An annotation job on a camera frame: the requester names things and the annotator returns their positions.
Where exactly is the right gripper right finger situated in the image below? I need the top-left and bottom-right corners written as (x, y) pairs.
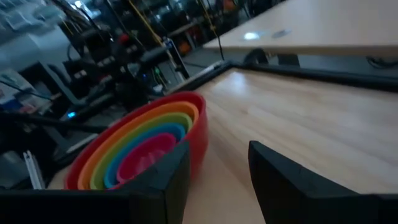
top-left (248, 140), bottom-right (398, 224)

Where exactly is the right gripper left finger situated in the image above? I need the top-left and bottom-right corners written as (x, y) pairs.
top-left (0, 140), bottom-right (191, 224)

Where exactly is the small pink bowl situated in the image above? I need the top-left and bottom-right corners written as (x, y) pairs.
top-left (116, 133), bottom-right (177, 184)

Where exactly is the blue bowl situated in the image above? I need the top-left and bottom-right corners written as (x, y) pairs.
top-left (104, 123), bottom-right (187, 189)

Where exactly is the large red bowl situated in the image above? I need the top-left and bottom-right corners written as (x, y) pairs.
top-left (63, 91), bottom-right (210, 190)

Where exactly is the green bowl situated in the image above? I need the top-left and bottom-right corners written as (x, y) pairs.
top-left (90, 112), bottom-right (193, 190)

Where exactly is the orange bowl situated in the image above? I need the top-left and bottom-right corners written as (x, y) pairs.
top-left (76, 101), bottom-right (200, 190)

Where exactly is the tan wooden desk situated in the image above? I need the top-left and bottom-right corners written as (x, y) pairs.
top-left (203, 0), bottom-right (398, 57)

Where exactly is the white metal rail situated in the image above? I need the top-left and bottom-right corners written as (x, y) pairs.
top-left (23, 150), bottom-right (47, 190)

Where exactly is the black cable over desk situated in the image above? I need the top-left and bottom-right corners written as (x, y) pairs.
top-left (214, 30), bottom-right (225, 62)

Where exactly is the yellow cable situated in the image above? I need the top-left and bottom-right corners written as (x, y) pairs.
top-left (127, 0), bottom-right (175, 63)

